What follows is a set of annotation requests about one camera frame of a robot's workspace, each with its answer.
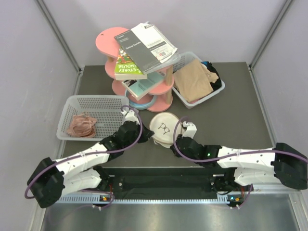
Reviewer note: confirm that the white mesh laundry bag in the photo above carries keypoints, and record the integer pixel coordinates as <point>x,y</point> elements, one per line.
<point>163,125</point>

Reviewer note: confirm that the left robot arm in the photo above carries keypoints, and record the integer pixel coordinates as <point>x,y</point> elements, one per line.
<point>53,179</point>

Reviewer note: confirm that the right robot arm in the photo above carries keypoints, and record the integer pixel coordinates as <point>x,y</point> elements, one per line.
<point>280,164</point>

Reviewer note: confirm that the pink lace bra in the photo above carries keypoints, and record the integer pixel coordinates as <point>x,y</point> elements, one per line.
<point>82,126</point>

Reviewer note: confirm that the white perforated plastic basket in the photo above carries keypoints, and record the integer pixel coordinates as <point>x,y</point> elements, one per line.
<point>106,109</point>

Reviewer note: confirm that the teal paperback book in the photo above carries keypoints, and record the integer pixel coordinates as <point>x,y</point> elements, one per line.
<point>141,87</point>

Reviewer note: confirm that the green storey house book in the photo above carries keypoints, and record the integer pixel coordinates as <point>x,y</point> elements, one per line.
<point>126,69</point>

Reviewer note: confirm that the beige folded garment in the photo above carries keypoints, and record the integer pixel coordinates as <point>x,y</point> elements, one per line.
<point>192,81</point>

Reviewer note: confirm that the grey setup guide booklet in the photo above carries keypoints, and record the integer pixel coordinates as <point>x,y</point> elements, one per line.
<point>149,49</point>

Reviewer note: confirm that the pink tiered wooden shelf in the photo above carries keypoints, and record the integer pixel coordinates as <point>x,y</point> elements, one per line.
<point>158,99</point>

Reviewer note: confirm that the black garment in basket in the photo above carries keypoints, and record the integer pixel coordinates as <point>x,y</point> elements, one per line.
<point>214,78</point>

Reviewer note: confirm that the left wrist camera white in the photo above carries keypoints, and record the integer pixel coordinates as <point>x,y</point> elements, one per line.
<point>130,115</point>

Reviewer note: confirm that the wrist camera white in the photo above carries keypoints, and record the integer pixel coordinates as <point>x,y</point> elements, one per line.
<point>130,115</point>
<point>189,129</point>

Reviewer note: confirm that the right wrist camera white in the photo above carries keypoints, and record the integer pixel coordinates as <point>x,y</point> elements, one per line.
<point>189,129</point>

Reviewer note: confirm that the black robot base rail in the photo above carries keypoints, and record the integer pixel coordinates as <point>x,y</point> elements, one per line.
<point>166,182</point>

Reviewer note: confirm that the white slotted cable duct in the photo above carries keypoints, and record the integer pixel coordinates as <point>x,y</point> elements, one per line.
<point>83,198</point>

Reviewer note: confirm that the aluminium frame post right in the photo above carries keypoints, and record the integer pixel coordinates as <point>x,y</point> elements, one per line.
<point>271,32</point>

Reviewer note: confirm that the aluminium frame post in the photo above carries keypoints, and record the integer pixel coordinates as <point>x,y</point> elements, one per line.
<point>54,27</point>
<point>271,32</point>

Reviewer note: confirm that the aluminium frame post left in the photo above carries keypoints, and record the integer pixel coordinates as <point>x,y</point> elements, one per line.
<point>54,27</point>

